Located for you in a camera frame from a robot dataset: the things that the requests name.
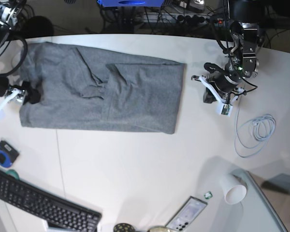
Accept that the green tape roll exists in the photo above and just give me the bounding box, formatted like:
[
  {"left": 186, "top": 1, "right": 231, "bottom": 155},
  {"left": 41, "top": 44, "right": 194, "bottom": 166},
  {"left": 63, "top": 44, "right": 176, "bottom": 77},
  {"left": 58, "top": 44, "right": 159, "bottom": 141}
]
[{"left": 5, "top": 170, "right": 19, "bottom": 180}]

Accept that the white paper cup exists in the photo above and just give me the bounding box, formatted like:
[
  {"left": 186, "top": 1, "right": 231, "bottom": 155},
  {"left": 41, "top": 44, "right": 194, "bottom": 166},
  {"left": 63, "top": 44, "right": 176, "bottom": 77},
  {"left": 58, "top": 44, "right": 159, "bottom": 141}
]
[{"left": 219, "top": 174, "right": 247, "bottom": 205}]

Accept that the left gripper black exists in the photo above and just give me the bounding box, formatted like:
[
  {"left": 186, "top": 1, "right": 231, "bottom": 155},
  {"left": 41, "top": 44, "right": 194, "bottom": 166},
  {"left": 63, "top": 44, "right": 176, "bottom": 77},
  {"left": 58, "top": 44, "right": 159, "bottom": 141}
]
[{"left": 203, "top": 62, "right": 242, "bottom": 104}]

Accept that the blue box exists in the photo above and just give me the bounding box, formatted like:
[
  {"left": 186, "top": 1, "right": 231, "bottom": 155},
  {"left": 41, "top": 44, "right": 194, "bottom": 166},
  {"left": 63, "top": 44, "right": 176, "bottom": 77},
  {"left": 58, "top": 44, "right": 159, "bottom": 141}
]
[{"left": 97, "top": 0, "right": 164, "bottom": 7}]

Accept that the smartphone clear case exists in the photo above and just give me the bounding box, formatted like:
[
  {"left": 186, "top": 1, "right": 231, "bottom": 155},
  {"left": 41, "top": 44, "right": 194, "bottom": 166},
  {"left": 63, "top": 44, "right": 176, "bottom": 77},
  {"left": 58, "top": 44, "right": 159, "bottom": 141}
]
[{"left": 165, "top": 196, "right": 207, "bottom": 232}]

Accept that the white coiled cable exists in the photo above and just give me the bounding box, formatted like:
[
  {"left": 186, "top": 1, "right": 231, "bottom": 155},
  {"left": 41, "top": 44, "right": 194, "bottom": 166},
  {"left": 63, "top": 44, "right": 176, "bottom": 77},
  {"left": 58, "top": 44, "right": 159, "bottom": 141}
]
[{"left": 233, "top": 106, "right": 276, "bottom": 159}]

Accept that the grey t-shirt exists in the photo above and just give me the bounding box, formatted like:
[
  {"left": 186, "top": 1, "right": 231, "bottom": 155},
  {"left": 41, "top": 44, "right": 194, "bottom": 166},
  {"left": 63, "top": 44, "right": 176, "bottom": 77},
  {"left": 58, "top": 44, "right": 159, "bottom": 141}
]
[{"left": 19, "top": 43, "right": 185, "bottom": 134}]

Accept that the blue black tape measure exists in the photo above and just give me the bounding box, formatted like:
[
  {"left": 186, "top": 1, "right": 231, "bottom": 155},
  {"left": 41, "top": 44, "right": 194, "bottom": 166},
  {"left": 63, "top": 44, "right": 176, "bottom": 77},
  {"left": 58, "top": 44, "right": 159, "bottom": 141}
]
[{"left": 0, "top": 140, "right": 20, "bottom": 168}]

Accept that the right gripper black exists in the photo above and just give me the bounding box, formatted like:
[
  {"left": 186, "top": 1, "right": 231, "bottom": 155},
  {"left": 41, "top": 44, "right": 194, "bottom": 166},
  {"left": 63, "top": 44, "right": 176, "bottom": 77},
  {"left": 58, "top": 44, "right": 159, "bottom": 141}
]
[{"left": 0, "top": 77, "right": 41, "bottom": 104}]

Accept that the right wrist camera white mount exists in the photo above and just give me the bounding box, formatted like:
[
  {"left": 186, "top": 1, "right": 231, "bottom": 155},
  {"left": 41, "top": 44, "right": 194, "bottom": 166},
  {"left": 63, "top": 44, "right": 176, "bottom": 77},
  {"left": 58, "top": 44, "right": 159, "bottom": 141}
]
[{"left": 0, "top": 87, "right": 27, "bottom": 121}]

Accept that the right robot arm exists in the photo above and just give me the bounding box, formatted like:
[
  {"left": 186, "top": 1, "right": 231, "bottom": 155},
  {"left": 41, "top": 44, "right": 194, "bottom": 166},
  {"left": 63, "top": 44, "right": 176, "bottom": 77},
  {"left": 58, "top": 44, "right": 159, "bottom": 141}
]
[{"left": 0, "top": 0, "right": 41, "bottom": 104}]

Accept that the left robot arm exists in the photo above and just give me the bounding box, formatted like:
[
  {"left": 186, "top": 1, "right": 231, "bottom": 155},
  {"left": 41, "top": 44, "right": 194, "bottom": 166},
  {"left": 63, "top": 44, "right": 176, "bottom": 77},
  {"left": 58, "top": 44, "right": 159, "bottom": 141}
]
[{"left": 203, "top": 0, "right": 265, "bottom": 103}]

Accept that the gold round tin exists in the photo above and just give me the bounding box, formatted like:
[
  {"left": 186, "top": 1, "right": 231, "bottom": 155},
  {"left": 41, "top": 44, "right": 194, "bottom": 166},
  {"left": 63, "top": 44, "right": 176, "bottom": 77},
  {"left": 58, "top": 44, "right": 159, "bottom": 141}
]
[{"left": 147, "top": 226, "right": 170, "bottom": 232}]

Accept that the black gold dotted lid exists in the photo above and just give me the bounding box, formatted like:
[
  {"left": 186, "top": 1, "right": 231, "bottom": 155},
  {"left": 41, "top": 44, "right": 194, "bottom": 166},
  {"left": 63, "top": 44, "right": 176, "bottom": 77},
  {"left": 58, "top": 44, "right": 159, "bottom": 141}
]
[{"left": 113, "top": 223, "right": 136, "bottom": 232}]

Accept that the black power strip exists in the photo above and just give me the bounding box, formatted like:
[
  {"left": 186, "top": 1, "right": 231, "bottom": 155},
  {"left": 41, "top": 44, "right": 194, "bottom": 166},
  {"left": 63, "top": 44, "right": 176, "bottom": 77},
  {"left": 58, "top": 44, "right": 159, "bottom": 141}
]
[{"left": 135, "top": 12, "right": 211, "bottom": 25}]

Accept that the small green white chip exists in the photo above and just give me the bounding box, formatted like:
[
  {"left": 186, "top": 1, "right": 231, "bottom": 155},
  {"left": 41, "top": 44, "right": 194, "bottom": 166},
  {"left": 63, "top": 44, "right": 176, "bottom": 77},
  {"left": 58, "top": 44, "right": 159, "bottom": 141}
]
[{"left": 203, "top": 191, "right": 213, "bottom": 200}]

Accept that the black keyboard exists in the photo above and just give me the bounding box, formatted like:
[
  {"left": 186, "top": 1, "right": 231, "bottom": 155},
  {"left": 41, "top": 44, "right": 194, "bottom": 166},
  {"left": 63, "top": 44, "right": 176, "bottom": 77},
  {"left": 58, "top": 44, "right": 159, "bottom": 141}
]
[{"left": 0, "top": 170, "right": 102, "bottom": 232}]

